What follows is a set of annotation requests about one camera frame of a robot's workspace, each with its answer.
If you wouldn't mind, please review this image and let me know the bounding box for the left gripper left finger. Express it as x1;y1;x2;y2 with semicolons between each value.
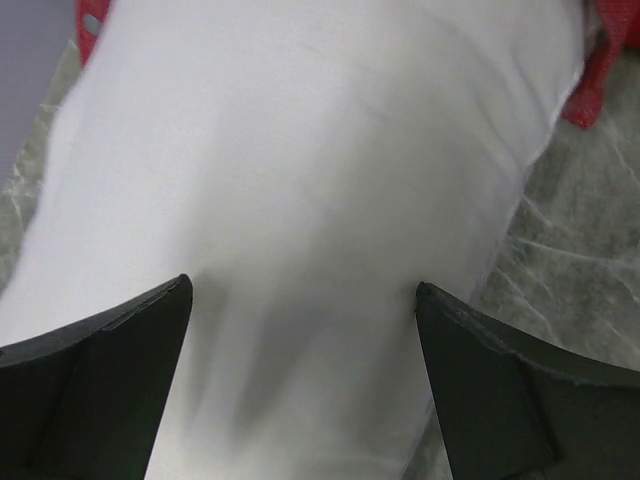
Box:
1;275;193;479

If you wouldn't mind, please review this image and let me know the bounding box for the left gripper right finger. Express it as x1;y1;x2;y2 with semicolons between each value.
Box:
415;283;639;479

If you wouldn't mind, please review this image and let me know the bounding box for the white pillow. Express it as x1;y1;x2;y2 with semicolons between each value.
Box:
1;1;586;479

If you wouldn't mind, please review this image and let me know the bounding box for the red pillowcase with grey print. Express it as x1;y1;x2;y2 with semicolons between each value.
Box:
75;0;639;130

